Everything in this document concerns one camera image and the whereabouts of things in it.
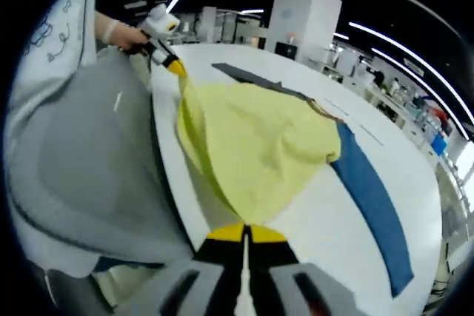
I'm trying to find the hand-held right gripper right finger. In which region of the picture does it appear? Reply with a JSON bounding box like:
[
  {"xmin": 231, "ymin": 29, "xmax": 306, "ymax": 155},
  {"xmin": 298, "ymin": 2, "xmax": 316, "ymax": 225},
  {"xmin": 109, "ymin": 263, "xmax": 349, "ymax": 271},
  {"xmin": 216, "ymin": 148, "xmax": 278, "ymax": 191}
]
[{"xmin": 246, "ymin": 223, "xmax": 356, "ymax": 316}]

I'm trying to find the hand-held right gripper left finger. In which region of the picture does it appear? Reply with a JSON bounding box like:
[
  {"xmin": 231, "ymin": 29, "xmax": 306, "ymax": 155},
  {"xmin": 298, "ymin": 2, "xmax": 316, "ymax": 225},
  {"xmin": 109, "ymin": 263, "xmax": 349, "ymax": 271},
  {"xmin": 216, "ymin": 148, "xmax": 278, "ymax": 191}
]
[{"xmin": 127, "ymin": 222, "xmax": 245, "ymax": 316}]

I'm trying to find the yellow blue black garment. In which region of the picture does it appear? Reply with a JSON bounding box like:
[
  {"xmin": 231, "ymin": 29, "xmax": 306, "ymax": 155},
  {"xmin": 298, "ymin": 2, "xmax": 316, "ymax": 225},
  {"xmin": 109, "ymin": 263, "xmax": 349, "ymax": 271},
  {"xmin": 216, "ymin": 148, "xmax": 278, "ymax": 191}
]
[{"xmin": 176, "ymin": 62, "xmax": 415, "ymax": 298}]

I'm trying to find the person's left hand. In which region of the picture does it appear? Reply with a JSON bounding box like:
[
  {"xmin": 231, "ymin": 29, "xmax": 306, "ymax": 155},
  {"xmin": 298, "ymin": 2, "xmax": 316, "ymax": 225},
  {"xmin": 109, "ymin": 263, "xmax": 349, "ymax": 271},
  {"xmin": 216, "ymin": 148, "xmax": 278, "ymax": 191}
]
[{"xmin": 107, "ymin": 23, "xmax": 147, "ymax": 53}]

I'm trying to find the white wristband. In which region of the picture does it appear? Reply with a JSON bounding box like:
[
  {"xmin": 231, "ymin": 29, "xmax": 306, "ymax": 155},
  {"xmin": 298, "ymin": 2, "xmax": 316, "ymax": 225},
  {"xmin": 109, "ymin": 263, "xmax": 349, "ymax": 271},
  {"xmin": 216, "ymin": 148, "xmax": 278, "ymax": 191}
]
[{"xmin": 103, "ymin": 19, "xmax": 119, "ymax": 41}]

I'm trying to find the black cabinet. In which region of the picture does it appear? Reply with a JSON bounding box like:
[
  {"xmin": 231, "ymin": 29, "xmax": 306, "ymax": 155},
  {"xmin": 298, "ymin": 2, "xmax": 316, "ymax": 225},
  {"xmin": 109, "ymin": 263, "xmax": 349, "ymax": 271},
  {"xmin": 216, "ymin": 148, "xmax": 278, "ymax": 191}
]
[{"xmin": 274, "ymin": 41, "xmax": 298, "ymax": 61}]

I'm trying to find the white square pillar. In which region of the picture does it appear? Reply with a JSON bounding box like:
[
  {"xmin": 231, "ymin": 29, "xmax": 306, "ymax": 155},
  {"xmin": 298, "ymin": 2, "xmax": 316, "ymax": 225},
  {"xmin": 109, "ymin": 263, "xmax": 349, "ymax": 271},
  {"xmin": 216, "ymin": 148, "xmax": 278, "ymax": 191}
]
[{"xmin": 265, "ymin": 0, "xmax": 342, "ymax": 69}]

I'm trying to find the blue bin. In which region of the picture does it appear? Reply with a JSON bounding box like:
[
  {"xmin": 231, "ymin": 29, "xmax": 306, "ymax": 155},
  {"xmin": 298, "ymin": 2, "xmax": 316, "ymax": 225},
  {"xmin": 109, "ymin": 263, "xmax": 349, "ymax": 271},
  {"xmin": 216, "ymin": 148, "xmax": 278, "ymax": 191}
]
[{"xmin": 431, "ymin": 133, "xmax": 447, "ymax": 158}]

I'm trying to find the long ceiling light strip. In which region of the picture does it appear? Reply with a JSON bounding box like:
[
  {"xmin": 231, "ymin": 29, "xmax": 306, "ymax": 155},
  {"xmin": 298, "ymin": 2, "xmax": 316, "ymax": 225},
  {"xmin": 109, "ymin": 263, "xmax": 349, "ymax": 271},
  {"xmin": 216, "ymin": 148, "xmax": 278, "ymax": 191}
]
[
  {"xmin": 371, "ymin": 47, "xmax": 470, "ymax": 135},
  {"xmin": 348, "ymin": 21, "xmax": 474, "ymax": 124}
]

